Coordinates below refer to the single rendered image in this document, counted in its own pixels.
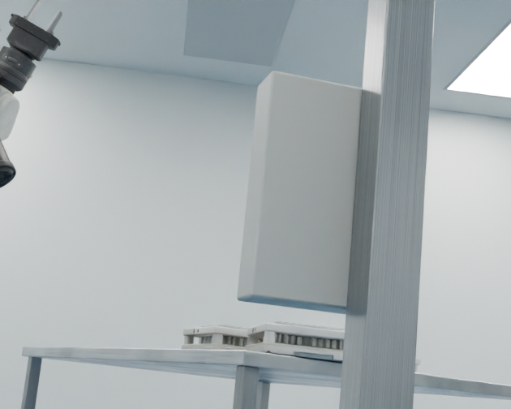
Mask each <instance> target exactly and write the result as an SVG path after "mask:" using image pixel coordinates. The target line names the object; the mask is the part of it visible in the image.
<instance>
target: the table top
mask: <svg viewBox="0 0 511 409"><path fill-rule="evenodd" d="M22 356H27V357H37V358H42V359H56V360H64V361H71V362H79V363H86V364H100V365H109V366H116V367H124V368H138V369H145V370H153V371H160V372H174V373H182V374H190V375H197V376H205V377H219V378H226V379H234V380H235V377H236V369H237V366H248V367H255V368H259V369H260V370H259V379H258V382H266V383H273V384H285V385H308V386H319V387H332V388H341V371H342V363H338V362H332V361H326V360H319V359H308V358H302V357H295V356H288V355H277V354H271V353H264V352H258V351H246V350H203V349H151V348H99V347H23V350H22ZM414 394H436V395H448V396H460V397H472V398H494V399H506V400H511V385H505V384H498V383H491V382H486V381H474V380H467V379H461V378H455V377H443V376H437V375H431V374H424V373H418V372H415V373H414Z"/></svg>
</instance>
